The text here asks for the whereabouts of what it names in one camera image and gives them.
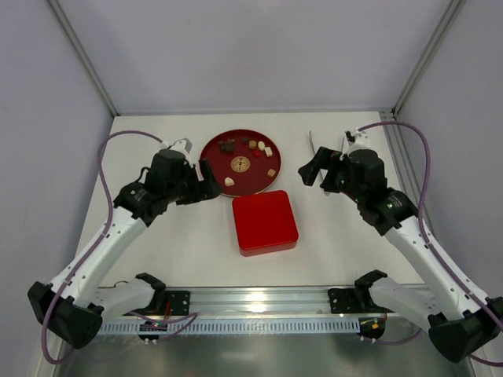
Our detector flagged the metal serving tongs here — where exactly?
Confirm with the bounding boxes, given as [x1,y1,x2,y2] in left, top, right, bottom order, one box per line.
[308,130,346,184]

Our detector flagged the red rectangular box lid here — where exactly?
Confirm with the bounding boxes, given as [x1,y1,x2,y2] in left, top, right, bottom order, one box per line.
[232,190,299,242]

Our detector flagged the red chocolate box with tray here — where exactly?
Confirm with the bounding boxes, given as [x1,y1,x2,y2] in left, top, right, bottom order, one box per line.
[238,240,297,257]

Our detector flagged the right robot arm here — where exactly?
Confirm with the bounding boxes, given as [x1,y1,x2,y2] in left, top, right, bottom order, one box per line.
[298,147,502,363]

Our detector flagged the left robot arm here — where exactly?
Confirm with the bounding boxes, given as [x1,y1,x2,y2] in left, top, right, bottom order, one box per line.
[28,148,222,350]

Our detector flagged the dark chocolate cluster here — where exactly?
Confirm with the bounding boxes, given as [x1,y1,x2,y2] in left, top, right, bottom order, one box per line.
[218,143,235,154]

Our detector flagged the round red plate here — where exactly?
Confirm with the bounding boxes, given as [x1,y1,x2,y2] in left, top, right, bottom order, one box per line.
[200,129,281,197]

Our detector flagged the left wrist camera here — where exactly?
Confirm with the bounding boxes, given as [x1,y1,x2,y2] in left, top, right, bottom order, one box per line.
[160,137,193,164]

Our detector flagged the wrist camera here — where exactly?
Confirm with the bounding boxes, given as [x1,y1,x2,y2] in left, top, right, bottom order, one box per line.
[160,137,193,164]
[342,130,371,155]

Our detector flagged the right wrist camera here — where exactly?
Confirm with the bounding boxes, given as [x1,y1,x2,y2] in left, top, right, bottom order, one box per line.
[342,130,371,155]

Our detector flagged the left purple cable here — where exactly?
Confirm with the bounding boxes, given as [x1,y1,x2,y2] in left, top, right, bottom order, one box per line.
[41,130,200,365]

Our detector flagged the purple cable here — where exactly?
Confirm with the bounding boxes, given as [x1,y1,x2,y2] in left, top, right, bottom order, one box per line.
[41,130,200,365]
[345,120,503,368]

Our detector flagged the aluminium frame rail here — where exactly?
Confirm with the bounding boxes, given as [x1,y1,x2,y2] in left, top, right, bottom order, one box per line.
[94,285,433,315]

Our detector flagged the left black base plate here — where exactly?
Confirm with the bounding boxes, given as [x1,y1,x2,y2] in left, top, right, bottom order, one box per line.
[161,290,191,317]

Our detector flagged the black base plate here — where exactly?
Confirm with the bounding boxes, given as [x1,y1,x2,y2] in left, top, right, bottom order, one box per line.
[328,287,389,314]
[161,290,191,317]

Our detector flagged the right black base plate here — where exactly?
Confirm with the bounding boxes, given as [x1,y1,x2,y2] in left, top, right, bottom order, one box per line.
[328,287,389,314]

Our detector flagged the slotted cable duct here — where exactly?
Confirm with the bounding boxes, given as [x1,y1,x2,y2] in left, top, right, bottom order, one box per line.
[98,316,360,336]

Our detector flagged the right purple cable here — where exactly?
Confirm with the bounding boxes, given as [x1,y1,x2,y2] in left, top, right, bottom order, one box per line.
[345,120,503,368]

